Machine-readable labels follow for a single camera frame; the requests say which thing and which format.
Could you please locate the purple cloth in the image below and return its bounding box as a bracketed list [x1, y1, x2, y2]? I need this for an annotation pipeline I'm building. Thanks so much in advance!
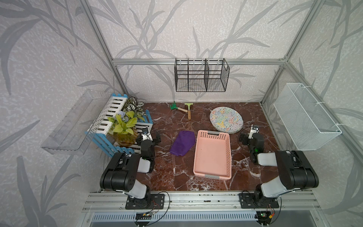
[170, 131, 196, 156]

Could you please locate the colourful patterned round plate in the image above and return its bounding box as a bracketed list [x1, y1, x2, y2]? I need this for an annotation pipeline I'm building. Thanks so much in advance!
[209, 107, 244, 134]

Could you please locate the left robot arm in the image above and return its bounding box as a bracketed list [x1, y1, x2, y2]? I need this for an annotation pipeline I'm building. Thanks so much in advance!
[100, 132, 165, 210]

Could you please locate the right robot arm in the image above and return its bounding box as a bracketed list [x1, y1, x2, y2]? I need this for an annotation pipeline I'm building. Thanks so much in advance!
[239, 132, 319, 209]

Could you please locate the green potted plant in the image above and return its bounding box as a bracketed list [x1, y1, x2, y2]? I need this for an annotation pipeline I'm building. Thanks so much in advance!
[107, 111, 139, 147]

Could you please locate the white blue wooden crate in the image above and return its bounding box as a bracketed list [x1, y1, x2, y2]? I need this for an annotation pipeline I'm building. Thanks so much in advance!
[93, 94, 153, 157]

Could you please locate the striped leaf plant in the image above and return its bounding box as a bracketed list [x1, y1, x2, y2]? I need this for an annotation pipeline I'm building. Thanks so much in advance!
[123, 96, 145, 115]

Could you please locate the pink plastic tray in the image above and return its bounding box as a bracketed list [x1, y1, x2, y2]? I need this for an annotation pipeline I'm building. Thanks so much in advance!
[193, 130, 232, 180]

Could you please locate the green toy rake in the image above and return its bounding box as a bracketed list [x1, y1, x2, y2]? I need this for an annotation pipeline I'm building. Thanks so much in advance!
[170, 102, 188, 113]

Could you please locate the green toy hoe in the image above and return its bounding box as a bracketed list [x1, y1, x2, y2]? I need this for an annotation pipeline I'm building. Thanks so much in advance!
[185, 103, 193, 120]

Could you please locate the white mesh basket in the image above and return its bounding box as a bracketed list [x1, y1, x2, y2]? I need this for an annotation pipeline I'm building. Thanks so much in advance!
[274, 83, 342, 151]

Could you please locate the clear plastic shelf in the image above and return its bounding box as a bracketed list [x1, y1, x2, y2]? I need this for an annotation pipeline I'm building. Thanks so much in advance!
[41, 89, 112, 155]

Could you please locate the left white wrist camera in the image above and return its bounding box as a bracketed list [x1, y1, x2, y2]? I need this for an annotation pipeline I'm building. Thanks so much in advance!
[141, 128, 153, 141]

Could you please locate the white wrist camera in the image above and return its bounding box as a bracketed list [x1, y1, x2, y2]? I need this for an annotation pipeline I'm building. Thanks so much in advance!
[248, 125, 259, 139]
[141, 128, 153, 141]

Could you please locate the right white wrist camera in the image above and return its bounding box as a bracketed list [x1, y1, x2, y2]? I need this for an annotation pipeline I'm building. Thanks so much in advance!
[248, 125, 259, 139]

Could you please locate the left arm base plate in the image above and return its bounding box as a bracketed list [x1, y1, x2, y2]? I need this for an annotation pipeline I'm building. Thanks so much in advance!
[125, 194, 165, 210]

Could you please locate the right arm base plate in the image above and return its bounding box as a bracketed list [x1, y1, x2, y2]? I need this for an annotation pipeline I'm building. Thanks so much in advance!
[238, 192, 279, 209]

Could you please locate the aluminium mounting rail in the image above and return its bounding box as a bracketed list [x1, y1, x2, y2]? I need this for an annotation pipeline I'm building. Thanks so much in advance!
[82, 191, 321, 212]

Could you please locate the black wire basket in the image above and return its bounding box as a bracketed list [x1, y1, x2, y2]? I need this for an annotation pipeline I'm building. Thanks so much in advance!
[174, 59, 230, 92]

